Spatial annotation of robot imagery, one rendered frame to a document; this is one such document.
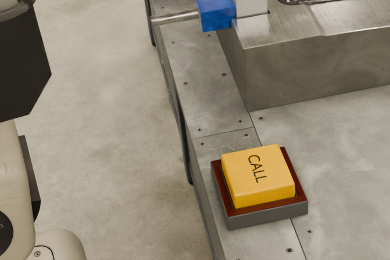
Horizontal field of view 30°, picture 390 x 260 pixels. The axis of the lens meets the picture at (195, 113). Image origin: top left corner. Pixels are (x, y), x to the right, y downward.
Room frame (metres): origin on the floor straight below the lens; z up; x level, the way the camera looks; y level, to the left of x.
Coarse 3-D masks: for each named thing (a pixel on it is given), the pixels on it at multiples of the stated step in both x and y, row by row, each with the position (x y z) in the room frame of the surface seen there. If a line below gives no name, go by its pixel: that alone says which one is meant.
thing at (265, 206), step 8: (216, 160) 0.54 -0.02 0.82; (288, 160) 0.52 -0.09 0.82; (216, 168) 0.52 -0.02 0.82; (288, 168) 0.51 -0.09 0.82; (216, 176) 0.51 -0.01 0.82; (296, 176) 0.50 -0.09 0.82; (224, 184) 0.50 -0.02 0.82; (296, 184) 0.49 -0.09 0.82; (224, 192) 0.49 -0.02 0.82; (224, 200) 0.48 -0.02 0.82; (280, 200) 0.47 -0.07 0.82; (288, 200) 0.47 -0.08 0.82; (296, 200) 0.47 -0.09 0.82; (304, 200) 0.47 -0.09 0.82; (232, 208) 0.47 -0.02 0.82; (240, 208) 0.47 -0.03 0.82; (248, 208) 0.47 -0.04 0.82; (256, 208) 0.47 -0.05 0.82; (264, 208) 0.46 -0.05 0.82
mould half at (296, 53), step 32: (352, 0) 0.71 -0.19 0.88; (384, 0) 0.70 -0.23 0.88; (224, 32) 0.73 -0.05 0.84; (256, 32) 0.66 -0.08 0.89; (288, 32) 0.65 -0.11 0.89; (320, 32) 0.64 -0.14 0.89; (352, 32) 0.64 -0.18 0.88; (384, 32) 0.65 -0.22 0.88; (256, 64) 0.63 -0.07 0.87; (288, 64) 0.63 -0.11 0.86; (320, 64) 0.64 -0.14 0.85; (352, 64) 0.64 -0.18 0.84; (384, 64) 0.65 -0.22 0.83; (256, 96) 0.63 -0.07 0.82; (288, 96) 0.63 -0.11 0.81; (320, 96) 0.64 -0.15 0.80
